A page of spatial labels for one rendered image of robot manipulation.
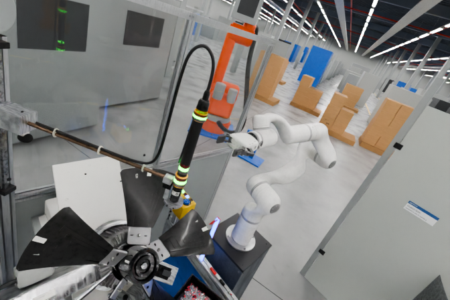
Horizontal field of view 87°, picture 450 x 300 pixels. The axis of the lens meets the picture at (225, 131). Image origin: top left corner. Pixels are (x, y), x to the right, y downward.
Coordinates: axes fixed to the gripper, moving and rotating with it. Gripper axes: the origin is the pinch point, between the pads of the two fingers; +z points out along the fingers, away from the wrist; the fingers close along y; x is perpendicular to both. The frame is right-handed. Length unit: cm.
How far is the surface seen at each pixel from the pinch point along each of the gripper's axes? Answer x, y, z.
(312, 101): -120, 289, -845
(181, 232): -46.5, 1.9, 6.0
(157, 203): -30.3, 9.0, 18.0
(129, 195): -31.3, 17.7, 25.2
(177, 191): -14.5, -1.4, 20.0
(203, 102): 18.9, -0.8, 20.1
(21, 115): -9, 47, 54
